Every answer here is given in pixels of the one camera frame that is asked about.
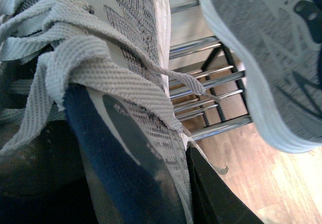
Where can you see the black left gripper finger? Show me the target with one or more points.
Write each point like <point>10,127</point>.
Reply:
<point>213,201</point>

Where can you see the grey knit sneaker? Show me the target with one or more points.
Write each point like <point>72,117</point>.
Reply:
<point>279,43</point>
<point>101,67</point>

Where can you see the black metal shoe rack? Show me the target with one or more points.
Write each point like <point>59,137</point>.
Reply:
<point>218,69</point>

